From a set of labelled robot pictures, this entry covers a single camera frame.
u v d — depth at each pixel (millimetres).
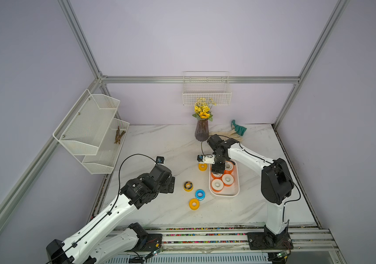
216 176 930
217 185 902
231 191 898
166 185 573
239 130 1116
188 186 905
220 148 684
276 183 506
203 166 985
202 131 1060
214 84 930
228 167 934
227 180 925
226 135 1150
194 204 852
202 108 930
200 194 881
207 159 830
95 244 396
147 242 708
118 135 972
